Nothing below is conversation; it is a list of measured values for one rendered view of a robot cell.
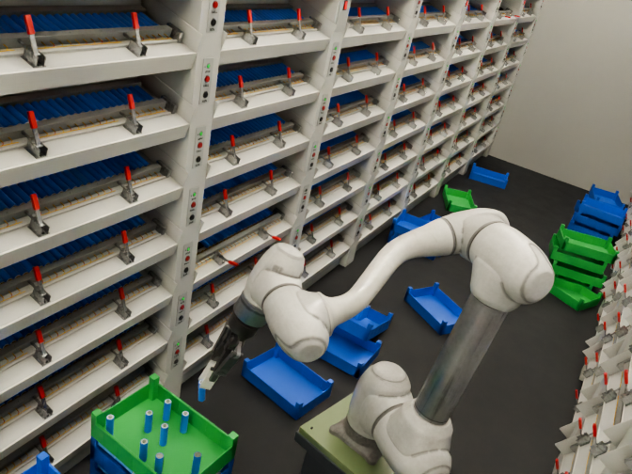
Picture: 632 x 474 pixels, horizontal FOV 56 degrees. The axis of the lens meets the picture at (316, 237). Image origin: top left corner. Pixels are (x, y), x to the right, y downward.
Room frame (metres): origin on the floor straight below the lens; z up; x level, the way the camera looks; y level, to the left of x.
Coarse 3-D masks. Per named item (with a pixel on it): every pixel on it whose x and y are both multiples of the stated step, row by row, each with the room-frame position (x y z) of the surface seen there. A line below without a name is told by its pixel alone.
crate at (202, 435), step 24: (120, 408) 1.08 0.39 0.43; (144, 408) 1.12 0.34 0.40; (192, 408) 1.11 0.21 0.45; (96, 432) 0.99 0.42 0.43; (120, 432) 1.03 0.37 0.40; (144, 432) 1.05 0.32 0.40; (168, 432) 1.06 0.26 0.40; (192, 432) 1.08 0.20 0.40; (216, 432) 1.06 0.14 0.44; (120, 456) 0.95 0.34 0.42; (168, 456) 0.99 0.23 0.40; (192, 456) 1.01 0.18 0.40; (216, 456) 1.02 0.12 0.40
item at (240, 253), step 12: (276, 204) 2.17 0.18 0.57; (288, 216) 2.14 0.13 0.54; (276, 228) 2.07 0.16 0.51; (288, 228) 2.11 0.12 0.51; (252, 240) 1.93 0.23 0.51; (264, 240) 1.97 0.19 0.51; (276, 240) 2.06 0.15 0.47; (228, 252) 1.80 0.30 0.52; (240, 252) 1.83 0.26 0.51; (252, 252) 1.90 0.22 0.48; (204, 264) 1.69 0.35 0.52; (216, 264) 1.72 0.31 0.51; (228, 264) 1.76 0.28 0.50; (204, 276) 1.64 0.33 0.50
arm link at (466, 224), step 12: (444, 216) 1.41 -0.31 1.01; (456, 216) 1.40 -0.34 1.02; (468, 216) 1.40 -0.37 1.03; (480, 216) 1.39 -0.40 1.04; (492, 216) 1.39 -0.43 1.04; (504, 216) 1.44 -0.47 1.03; (456, 228) 1.37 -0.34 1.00; (468, 228) 1.36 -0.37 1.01; (480, 228) 1.35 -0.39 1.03; (456, 240) 1.35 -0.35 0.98; (468, 240) 1.34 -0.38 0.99; (456, 252) 1.36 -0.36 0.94; (468, 252) 1.33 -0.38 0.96
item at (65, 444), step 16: (144, 368) 1.51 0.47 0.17; (128, 384) 1.44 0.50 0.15; (144, 384) 1.47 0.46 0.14; (96, 400) 1.32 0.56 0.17; (112, 400) 1.36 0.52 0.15; (80, 416) 1.26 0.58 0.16; (48, 432) 1.17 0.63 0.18; (64, 432) 1.20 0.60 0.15; (80, 432) 1.22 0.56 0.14; (32, 448) 1.12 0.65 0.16; (48, 448) 1.14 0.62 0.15; (64, 448) 1.16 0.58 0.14; (80, 448) 1.19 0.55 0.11; (0, 464) 1.03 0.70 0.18; (16, 464) 1.06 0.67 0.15; (32, 464) 1.08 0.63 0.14
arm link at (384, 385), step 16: (368, 368) 1.42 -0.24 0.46; (384, 368) 1.40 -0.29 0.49; (400, 368) 1.42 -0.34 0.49; (368, 384) 1.36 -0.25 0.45; (384, 384) 1.34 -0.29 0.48; (400, 384) 1.35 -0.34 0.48; (352, 400) 1.39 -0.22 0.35; (368, 400) 1.33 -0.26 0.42; (384, 400) 1.31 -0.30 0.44; (400, 400) 1.32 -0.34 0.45; (352, 416) 1.36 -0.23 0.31; (368, 416) 1.30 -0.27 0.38; (368, 432) 1.29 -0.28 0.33
